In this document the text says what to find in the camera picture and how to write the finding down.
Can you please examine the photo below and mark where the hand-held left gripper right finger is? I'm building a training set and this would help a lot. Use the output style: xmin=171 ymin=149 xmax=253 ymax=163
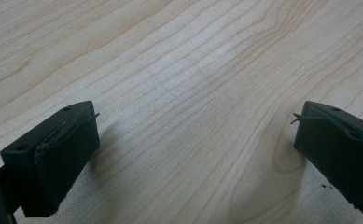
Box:
xmin=290 ymin=100 xmax=363 ymax=219

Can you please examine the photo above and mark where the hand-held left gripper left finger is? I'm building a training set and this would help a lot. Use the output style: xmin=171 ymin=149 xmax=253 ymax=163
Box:
xmin=0 ymin=100 xmax=101 ymax=218

